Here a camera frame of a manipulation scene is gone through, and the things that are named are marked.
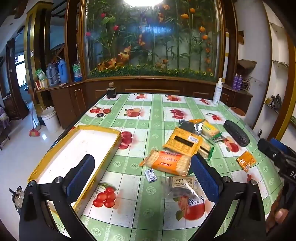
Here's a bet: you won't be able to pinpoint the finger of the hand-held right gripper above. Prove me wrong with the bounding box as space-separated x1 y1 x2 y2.
270 138 289 151
257 138 281 161

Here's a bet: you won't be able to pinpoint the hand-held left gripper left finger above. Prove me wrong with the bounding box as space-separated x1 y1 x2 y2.
20 154 96 241

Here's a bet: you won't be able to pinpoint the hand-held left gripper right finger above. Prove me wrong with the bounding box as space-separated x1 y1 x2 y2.
191 154 267 241

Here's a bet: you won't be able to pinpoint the small blue white patterned packet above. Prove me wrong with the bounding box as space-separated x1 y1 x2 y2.
144 169 158 183
187 196 206 208

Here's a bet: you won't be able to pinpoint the green-ended cracker packet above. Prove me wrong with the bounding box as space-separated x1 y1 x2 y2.
196 139 215 161
199 120 226 142

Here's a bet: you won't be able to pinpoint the yellow cardboard box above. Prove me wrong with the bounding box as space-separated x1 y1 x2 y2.
28 125 122 217

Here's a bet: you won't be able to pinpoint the yellow biscuit packet black stripe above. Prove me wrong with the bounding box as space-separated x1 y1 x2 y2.
162 127 203 158

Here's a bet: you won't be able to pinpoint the orange cracker packet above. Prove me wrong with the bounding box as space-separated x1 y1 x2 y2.
139 149 192 176

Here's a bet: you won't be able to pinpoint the black snack packet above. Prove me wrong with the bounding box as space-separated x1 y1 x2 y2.
179 119 197 133

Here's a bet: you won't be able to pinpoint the person's right hand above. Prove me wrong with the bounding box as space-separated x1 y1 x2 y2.
266 199 290 233

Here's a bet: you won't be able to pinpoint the clear dark cake packet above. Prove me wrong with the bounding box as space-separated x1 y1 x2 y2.
165 175 202 205

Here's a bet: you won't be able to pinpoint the small orange sachet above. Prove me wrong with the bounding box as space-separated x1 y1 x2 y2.
236 151 257 172

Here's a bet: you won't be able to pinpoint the black textured glasses case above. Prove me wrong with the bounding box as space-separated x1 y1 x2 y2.
223 120 250 147

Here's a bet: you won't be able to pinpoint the dark metal tool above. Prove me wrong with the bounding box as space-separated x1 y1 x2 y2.
266 95 282 109

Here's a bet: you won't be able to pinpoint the white stool with orange top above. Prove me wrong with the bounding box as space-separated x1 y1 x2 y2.
228 107 246 116

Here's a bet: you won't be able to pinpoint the red broom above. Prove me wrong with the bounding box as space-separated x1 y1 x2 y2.
24 100 42 138

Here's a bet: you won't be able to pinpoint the white plastic bucket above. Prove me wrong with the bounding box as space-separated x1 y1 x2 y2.
41 106 61 133

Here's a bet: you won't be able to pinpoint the small metal fitting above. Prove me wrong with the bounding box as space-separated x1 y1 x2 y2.
9 186 25 211

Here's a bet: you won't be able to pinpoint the fruit print green tablecloth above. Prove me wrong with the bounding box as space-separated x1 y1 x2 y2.
50 93 285 241

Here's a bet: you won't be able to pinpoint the white spray bottle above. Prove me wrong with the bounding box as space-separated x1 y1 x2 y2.
212 78 223 106

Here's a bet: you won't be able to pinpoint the wooden cabinet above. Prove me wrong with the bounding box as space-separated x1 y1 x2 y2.
37 77 253 129

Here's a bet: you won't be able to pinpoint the brown corner shelf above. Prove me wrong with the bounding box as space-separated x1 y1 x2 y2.
238 59 257 70

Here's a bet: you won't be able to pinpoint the dark bottle with cork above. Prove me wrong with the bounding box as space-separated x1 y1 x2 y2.
106 82 117 99

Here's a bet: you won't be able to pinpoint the blue green plastic bag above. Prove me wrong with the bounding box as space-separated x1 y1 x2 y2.
72 61 83 82

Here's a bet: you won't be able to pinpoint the grey blue water jug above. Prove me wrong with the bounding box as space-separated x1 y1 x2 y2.
46 63 58 85

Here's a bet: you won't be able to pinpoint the blue thermos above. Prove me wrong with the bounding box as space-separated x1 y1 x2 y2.
57 59 69 83

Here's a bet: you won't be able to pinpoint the green white bag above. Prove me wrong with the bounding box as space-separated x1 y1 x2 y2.
35 69 47 81

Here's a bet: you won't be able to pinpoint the glass case with artificial plants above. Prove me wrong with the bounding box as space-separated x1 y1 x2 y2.
80 0 225 81

